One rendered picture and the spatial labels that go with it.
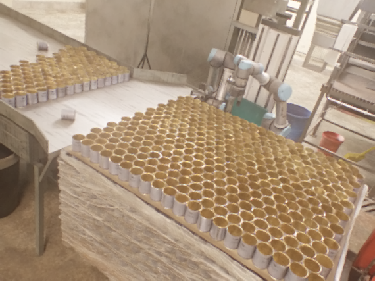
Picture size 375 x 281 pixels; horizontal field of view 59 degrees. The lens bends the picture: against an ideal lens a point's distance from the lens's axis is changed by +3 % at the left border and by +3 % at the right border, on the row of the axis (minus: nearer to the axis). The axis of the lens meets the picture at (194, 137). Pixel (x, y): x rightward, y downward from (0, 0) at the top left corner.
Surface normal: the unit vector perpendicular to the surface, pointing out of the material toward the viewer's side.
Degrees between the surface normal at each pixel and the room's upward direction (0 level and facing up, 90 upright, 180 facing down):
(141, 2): 90
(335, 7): 99
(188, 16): 90
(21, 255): 0
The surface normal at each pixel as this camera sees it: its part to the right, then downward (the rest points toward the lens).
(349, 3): -0.57, 0.45
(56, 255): 0.22, -0.84
